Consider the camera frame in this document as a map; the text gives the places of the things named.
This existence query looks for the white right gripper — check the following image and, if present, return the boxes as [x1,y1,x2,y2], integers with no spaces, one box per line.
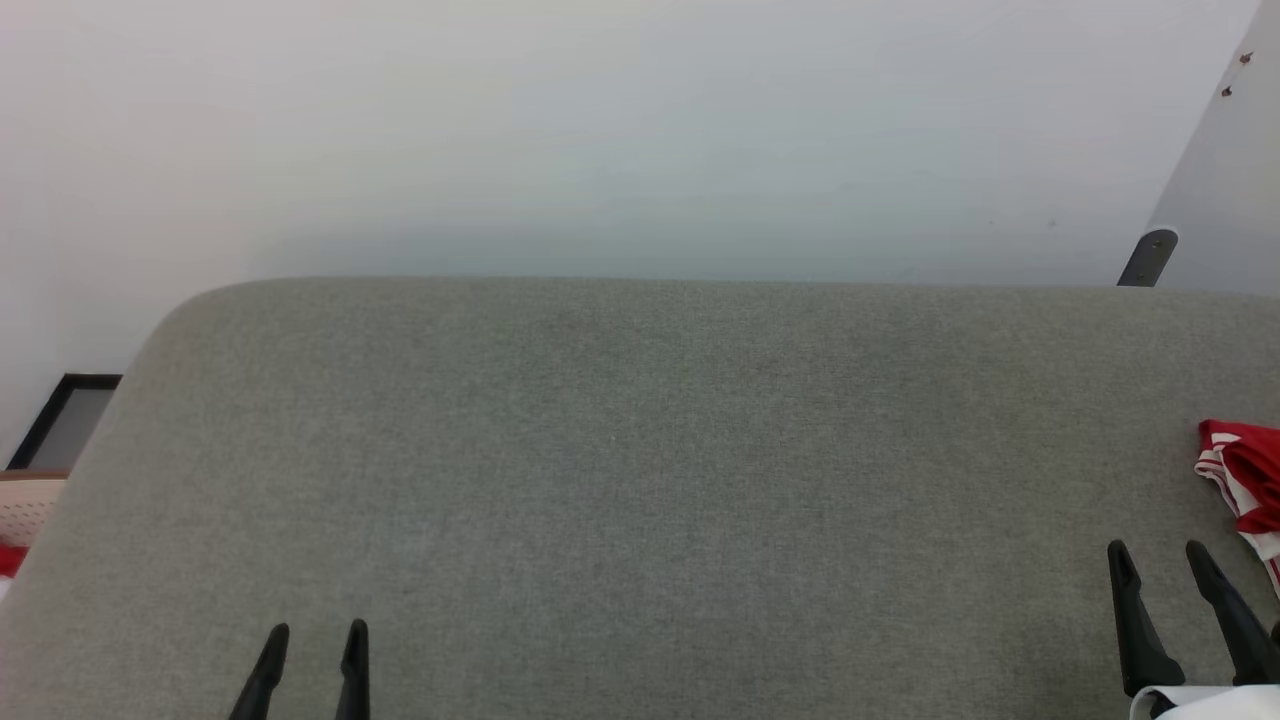
[1106,539,1280,720]

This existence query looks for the red white garment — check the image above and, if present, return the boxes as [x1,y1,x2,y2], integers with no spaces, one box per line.
[1194,419,1280,599]

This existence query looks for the beige perforated laundry basket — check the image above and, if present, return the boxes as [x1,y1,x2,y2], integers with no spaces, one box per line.
[0,470,71,551]

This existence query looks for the light grey wall panel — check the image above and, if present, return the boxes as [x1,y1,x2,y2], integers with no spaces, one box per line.
[1143,0,1280,298]

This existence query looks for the black rectangular frame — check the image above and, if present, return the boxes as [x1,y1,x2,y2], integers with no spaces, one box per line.
[5,373,124,472]

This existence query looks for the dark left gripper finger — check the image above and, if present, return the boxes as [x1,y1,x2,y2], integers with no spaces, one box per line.
[334,618,372,720]
[227,622,292,720]

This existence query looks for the dark grey metal bracket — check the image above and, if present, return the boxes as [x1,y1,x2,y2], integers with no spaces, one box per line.
[1117,228,1180,289]

